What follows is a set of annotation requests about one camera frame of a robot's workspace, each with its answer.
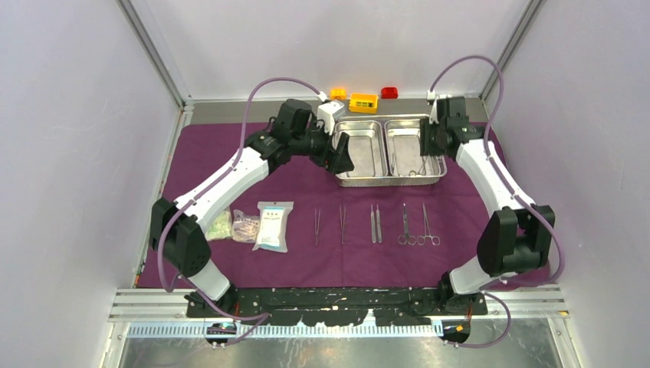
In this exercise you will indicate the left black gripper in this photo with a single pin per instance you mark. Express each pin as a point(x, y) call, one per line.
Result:
point(326, 159)

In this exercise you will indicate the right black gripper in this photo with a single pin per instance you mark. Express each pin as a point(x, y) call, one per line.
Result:
point(426, 148)

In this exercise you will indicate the steel instrument tray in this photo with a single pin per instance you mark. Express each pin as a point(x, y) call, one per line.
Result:
point(384, 148)

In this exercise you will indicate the steel surgical forceps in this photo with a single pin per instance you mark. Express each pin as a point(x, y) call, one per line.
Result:
point(422, 169)

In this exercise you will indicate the steel tweezers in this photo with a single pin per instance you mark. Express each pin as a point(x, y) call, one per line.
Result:
point(342, 212)
point(317, 217)

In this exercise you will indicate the orange yellow toy block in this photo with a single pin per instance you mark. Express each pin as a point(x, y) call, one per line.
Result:
point(363, 103)

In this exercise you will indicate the purple cloth wrap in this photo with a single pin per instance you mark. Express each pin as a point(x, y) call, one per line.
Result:
point(456, 214)

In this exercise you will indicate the steel surgical scissors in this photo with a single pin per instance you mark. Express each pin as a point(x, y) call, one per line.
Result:
point(406, 238)
point(427, 236)

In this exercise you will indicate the white sterile pouch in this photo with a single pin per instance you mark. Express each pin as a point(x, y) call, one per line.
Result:
point(271, 234)

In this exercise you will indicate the pink clear packet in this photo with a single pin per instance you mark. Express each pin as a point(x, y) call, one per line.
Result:
point(244, 228)

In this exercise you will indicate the green packet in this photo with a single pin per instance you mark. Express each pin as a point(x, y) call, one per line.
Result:
point(221, 227)

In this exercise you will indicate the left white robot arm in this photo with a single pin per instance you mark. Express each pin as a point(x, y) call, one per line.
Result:
point(178, 227)

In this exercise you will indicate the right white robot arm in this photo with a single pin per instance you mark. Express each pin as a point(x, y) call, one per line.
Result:
point(517, 236)

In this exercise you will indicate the small orange block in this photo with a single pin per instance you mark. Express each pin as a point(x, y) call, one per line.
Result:
point(338, 94)

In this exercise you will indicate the red block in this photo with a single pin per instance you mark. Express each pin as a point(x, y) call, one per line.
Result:
point(389, 93)

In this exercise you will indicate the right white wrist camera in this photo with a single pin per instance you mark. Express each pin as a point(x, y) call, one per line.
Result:
point(432, 99)

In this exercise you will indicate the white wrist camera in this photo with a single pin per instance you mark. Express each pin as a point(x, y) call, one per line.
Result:
point(327, 112)
point(432, 99)

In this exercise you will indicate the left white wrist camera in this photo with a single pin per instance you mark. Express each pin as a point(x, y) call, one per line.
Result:
point(327, 112)

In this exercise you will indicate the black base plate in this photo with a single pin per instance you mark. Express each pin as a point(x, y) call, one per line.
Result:
point(337, 306)

